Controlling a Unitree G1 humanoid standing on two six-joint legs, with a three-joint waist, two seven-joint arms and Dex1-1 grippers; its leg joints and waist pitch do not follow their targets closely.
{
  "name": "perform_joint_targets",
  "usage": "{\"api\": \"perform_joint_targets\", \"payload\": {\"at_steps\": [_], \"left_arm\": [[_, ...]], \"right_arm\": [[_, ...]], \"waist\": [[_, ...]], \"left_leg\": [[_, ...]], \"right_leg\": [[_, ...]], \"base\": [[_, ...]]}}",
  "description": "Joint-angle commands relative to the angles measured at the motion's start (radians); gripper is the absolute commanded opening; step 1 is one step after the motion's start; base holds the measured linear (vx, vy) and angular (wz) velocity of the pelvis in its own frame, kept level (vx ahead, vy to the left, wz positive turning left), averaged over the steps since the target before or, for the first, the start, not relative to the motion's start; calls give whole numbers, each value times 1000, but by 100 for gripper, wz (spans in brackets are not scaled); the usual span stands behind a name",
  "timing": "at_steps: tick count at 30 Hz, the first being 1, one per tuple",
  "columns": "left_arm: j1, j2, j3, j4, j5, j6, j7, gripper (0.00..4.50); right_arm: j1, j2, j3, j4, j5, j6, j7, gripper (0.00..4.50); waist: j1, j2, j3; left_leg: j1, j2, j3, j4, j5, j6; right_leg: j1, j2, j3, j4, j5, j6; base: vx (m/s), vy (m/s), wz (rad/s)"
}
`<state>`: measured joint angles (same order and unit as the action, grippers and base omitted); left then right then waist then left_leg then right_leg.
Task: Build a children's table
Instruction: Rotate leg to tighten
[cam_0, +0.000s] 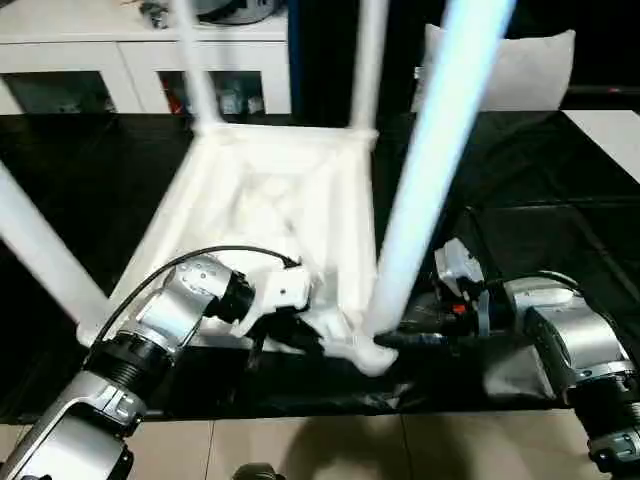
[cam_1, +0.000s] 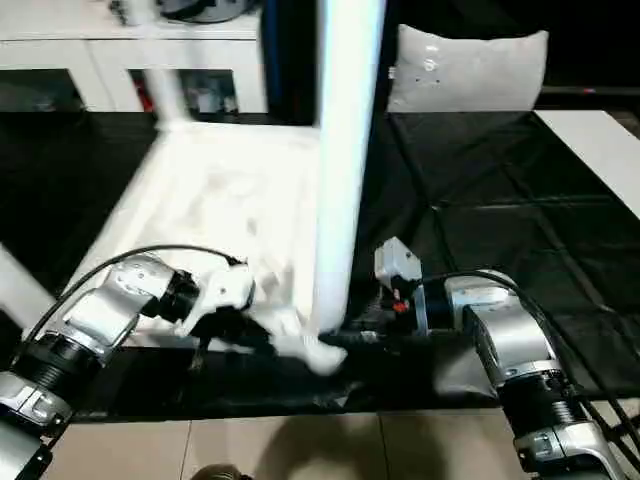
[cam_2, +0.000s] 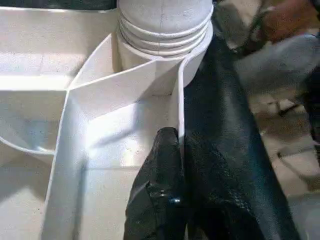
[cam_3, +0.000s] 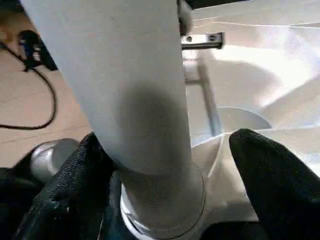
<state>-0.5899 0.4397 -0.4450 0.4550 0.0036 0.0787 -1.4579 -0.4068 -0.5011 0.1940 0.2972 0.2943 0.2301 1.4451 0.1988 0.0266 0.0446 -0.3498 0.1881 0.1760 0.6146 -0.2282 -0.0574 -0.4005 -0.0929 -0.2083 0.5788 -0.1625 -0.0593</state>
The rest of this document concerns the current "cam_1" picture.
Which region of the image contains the small red bottle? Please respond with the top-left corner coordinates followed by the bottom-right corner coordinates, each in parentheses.
top-left (136, 80), bottom-right (156, 111)

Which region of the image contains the white plastic table top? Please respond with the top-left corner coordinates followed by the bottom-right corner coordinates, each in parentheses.
top-left (60, 118), bottom-right (346, 373)

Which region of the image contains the white plastic table leg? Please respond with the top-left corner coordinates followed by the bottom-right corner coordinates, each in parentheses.
top-left (308, 0), bottom-right (389, 341)
top-left (140, 0), bottom-right (191, 129)
top-left (0, 245), bottom-right (59, 331)

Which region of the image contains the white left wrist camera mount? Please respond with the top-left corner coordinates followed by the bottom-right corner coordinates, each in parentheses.
top-left (180, 262), bottom-right (257, 336)

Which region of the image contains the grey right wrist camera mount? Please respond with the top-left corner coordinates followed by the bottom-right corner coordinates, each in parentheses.
top-left (373, 238), bottom-right (423, 296)

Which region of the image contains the white cabinet with glass doors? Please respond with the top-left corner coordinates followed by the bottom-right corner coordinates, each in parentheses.
top-left (0, 0), bottom-right (269, 116)

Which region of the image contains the black work mat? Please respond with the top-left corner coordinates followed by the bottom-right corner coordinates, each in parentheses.
top-left (0, 105), bottom-right (640, 421)

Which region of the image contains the dark grey helmet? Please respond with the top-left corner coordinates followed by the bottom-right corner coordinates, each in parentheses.
top-left (155, 0), bottom-right (263, 23)

